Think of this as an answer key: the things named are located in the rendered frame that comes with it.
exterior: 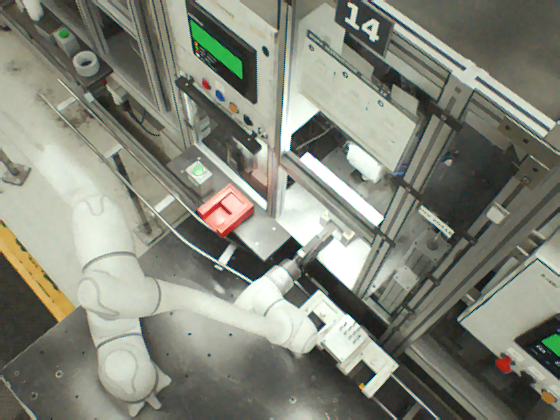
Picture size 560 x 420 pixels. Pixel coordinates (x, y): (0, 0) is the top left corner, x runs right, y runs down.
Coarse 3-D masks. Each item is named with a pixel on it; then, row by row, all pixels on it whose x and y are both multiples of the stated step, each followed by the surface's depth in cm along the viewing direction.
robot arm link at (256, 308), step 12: (264, 276) 176; (252, 288) 172; (264, 288) 171; (276, 288) 173; (240, 300) 171; (252, 300) 169; (264, 300) 168; (276, 300) 168; (252, 312) 169; (264, 312) 167
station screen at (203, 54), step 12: (204, 24) 134; (192, 36) 143; (216, 36) 133; (192, 48) 147; (204, 48) 142; (228, 48) 132; (204, 60) 147; (216, 60) 142; (240, 60) 132; (216, 72) 146; (228, 72) 141; (240, 84) 140
